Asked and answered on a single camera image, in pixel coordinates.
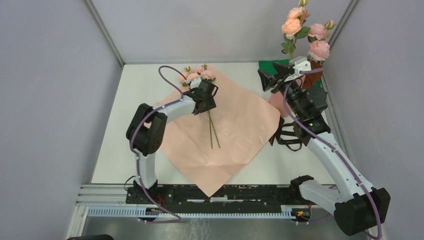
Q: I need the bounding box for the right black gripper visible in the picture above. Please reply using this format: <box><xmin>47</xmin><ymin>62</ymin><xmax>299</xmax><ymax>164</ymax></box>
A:
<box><xmin>258</xmin><ymin>61</ymin><xmax>305</xmax><ymax>118</ymax></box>

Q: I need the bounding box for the pink flower stem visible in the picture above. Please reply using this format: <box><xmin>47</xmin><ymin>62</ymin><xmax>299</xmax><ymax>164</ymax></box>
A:
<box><xmin>192</xmin><ymin>63</ymin><xmax>221</xmax><ymax>149</ymax></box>
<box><xmin>307</xmin><ymin>20</ymin><xmax>337</xmax><ymax>62</ymax></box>

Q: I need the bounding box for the peach flower stem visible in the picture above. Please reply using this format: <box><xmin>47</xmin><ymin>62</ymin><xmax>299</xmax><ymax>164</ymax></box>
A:
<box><xmin>281</xmin><ymin>0</ymin><xmax>311</xmax><ymax>61</ymax></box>
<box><xmin>178</xmin><ymin>66</ymin><xmax>214</xmax><ymax>150</ymax></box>

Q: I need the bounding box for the pink flower bouquet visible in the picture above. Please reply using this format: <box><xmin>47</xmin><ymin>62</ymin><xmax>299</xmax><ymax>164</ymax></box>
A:
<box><xmin>160</xmin><ymin>66</ymin><xmax>281</xmax><ymax>197</ymax></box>

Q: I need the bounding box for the black ribbon gold lettering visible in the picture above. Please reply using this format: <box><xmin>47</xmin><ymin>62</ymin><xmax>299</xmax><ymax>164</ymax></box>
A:
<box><xmin>268</xmin><ymin>117</ymin><xmax>303</xmax><ymax>152</ymax></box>

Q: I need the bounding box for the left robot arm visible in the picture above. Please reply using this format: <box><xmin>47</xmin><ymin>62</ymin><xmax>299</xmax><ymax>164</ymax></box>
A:
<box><xmin>125</xmin><ymin>78</ymin><xmax>219</xmax><ymax>204</ymax></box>

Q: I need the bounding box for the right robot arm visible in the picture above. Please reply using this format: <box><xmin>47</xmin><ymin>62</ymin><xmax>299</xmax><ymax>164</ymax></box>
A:
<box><xmin>258</xmin><ymin>57</ymin><xmax>391</xmax><ymax>240</ymax></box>

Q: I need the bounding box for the pink cylindrical vase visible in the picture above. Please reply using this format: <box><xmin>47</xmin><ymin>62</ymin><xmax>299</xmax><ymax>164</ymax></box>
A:
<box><xmin>268</xmin><ymin>76</ymin><xmax>305</xmax><ymax>118</ymax></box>

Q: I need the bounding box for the green cloth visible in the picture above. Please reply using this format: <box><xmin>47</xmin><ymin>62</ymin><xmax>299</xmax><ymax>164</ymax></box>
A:
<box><xmin>258</xmin><ymin>59</ymin><xmax>323</xmax><ymax>87</ymax></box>

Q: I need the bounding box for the brown cloth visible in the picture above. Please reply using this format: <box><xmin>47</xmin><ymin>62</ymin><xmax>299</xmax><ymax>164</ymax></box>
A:
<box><xmin>296</xmin><ymin>58</ymin><xmax>323</xmax><ymax>90</ymax></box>

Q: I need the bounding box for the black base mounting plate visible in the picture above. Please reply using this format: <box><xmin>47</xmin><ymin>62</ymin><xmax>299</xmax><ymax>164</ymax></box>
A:
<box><xmin>125</xmin><ymin>184</ymin><xmax>315</xmax><ymax>214</ymax></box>

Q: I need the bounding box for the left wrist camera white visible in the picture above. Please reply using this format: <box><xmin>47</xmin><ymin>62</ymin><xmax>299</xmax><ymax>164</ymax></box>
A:
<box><xmin>189</xmin><ymin>76</ymin><xmax>203</xmax><ymax>89</ymax></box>

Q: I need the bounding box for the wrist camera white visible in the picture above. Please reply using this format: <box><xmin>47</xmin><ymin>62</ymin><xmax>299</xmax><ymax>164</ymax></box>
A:
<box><xmin>284</xmin><ymin>56</ymin><xmax>312</xmax><ymax>82</ymax></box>
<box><xmin>189</xmin><ymin>76</ymin><xmax>203</xmax><ymax>89</ymax></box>

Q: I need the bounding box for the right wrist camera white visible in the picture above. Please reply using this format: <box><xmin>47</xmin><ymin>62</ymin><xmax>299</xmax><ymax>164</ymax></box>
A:
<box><xmin>284</xmin><ymin>56</ymin><xmax>312</xmax><ymax>82</ymax></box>

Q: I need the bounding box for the blue slotted cable duct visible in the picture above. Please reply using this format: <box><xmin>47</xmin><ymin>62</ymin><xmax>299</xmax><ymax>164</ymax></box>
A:
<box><xmin>87</xmin><ymin>206</ymin><xmax>296</xmax><ymax>220</ymax></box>

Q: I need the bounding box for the aluminium rail frame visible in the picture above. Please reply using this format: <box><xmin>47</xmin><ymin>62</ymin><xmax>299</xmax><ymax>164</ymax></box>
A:
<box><xmin>75</xmin><ymin>184</ymin><xmax>377</xmax><ymax>209</ymax></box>

